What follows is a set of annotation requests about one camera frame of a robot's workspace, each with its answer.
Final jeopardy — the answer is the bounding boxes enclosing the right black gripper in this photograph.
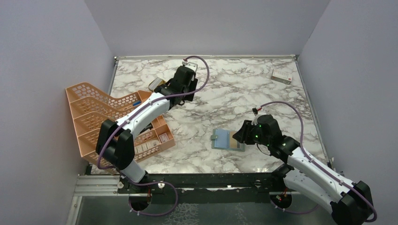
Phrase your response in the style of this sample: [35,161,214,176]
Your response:
[233,119,271,146]

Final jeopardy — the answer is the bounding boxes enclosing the green card holder wallet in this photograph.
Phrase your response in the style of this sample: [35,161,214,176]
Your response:
[210,128,245,152]

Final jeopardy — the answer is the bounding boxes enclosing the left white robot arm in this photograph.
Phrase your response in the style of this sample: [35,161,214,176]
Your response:
[96,62,198,193]

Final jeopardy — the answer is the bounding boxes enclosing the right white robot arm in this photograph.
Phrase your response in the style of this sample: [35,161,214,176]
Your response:
[232,115,373,225]

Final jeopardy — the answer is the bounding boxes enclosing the white red small box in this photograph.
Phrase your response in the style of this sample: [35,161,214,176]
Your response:
[271,69,292,84]

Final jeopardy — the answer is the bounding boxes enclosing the peach plastic file organizer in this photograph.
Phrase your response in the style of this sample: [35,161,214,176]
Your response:
[66,82,176,181]

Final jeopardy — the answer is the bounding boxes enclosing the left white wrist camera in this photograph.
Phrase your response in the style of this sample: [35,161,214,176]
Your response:
[183,61,198,73]

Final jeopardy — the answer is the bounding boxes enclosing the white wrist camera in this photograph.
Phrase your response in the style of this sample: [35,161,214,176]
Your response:
[183,61,198,73]
[251,114,261,126]

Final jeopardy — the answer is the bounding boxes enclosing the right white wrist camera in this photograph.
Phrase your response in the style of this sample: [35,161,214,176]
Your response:
[251,114,261,126]

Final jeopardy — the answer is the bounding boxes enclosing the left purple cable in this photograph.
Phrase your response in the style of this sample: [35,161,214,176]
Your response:
[96,55,210,217]

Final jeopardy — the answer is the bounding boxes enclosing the purple cable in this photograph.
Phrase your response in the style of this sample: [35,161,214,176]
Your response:
[252,101,378,223]
[96,55,210,217]

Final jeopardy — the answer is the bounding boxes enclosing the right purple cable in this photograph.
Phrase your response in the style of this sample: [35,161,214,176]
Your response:
[252,101,378,223]

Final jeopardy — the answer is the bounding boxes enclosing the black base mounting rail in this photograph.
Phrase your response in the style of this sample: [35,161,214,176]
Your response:
[117,172,291,204]

